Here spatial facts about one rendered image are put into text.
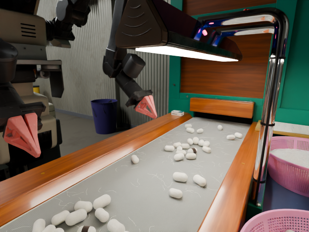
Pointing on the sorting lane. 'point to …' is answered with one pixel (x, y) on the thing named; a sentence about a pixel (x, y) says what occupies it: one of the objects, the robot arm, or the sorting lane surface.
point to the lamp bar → (169, 31)
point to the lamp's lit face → (184, 54)
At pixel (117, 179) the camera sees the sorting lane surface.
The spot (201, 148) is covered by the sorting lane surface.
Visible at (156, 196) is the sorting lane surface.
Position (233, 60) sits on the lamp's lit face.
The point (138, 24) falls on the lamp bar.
